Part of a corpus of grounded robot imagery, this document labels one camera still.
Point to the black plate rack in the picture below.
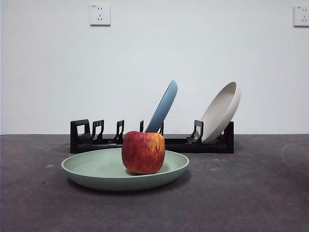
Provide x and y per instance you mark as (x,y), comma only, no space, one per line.
(79,145)

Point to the beige plate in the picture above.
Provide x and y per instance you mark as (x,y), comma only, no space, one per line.
(222,111)

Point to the blue plate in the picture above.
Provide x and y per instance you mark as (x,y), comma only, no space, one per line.
(164,106)

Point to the red yellow apple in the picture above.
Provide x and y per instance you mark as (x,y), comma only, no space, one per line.
(142,154)

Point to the white wall socket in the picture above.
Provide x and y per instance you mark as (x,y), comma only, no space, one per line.
(301,15)
(100,14)

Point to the green plate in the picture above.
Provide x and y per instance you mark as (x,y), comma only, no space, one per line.
(96,176)

